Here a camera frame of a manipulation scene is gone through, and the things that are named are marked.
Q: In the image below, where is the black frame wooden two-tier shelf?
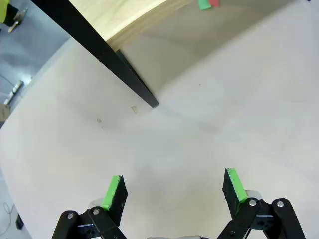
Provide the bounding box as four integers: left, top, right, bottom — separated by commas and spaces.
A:
31, 0, 197, 108

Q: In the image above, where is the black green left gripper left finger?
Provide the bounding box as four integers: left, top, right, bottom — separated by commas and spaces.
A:
51, 175, 129, 239

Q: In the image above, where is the grey power strip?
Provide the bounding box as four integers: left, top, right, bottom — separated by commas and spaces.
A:
3, 80, 24, 105

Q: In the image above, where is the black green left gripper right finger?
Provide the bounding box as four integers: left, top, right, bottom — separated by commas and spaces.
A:
216, 168, 306, 239

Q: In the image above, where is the black table foot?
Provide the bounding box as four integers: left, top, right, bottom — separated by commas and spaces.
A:
15, 213, 25, 230

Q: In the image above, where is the person in yellow apron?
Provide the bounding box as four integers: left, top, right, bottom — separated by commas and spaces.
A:
0, 0, 28, 33

